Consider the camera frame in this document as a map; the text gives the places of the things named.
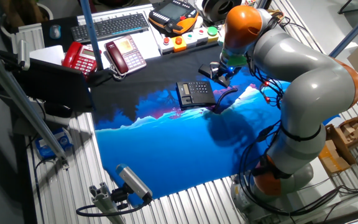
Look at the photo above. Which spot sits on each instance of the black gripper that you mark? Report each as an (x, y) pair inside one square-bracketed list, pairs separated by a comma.
[(227, 71)]

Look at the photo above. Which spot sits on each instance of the black telephone handset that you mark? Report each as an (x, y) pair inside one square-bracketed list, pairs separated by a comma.
[(205, 71)]

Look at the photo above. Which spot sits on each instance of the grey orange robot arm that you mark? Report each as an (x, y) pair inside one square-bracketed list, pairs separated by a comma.
[(315, 87)]

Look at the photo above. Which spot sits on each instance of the black telephone base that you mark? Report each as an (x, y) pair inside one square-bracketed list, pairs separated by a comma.
[(197, 93)]

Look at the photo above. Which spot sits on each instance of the maroon silver telephone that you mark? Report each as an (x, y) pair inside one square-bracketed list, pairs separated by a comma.
[(126, 54)]

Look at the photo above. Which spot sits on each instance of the red telephone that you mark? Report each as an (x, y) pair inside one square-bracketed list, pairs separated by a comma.
[(79, 59)]

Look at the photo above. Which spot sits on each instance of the yellow box green button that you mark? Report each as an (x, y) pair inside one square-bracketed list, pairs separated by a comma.
[(212, 33)]

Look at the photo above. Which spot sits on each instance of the white box red button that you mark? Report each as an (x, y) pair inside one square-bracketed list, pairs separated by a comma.
[(166, 45), (201, 35)]

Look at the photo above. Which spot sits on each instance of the white box green button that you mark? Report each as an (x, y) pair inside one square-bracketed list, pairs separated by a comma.
[(190, 40)]

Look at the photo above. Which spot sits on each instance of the orange box red button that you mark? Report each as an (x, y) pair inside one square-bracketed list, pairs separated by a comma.
[(179, 43)]

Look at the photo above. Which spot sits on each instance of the orange black teach pendant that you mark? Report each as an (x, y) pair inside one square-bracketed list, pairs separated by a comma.
[(172, 15)]

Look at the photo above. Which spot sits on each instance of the colourful puzzle cube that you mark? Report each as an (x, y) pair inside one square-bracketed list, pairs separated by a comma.
[(250, 2)]

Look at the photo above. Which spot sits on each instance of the blue black printed cloth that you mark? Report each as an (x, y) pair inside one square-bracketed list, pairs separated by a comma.
[(172, 149)]

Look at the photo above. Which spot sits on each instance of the gold snack bag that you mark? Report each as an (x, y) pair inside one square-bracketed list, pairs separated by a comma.
[(277, 13)]

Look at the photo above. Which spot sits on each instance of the black computer keyboard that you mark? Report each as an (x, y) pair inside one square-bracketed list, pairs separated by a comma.
[(110, 27)]

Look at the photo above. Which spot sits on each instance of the flat tan cardboard box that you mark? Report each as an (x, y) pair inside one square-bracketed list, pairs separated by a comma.
[(332, 160)]

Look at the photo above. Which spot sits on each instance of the open brown cardboard box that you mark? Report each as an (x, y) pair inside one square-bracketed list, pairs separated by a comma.
[(353, 130)]

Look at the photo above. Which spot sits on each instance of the black chair base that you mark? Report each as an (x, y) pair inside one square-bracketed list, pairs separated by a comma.
[(346, 7)]

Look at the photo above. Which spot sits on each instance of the black mouse pad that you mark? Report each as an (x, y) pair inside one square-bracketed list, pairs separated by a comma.
[(68, 25)]

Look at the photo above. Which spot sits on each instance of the black laptop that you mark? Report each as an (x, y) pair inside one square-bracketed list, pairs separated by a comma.
[(54, 84)]

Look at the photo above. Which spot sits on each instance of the short aluminium profile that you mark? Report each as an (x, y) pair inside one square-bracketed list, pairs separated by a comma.
[(104, 202)]

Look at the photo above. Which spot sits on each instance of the grey computer mouse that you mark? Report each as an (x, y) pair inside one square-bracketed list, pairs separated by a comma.
[(55, 31)]

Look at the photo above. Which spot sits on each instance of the white paper sheet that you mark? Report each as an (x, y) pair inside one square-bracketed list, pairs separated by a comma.
[(47, 54)]

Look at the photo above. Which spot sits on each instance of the blue packet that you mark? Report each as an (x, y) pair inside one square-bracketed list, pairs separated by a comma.
[(53, 144)]

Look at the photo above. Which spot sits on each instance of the white round bucket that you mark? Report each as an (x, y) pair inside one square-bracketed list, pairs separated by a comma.
[(47, 9)]

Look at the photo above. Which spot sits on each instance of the metal frame pole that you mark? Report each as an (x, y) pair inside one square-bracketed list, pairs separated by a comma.
[(263, 3), (90, 31), (353, 31)]

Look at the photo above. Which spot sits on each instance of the silver camera blue end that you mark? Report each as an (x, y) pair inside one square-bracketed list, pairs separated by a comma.
[(134, 182)]

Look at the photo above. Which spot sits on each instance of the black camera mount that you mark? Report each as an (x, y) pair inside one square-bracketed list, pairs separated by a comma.
[(120, 196)]

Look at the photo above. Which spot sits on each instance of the silver cylinder camera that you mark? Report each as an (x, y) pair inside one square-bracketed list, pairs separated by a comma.
[(23, 54)]

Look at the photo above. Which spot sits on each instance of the long aluminium frame beam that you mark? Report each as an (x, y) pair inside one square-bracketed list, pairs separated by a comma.
[(20, 102)]

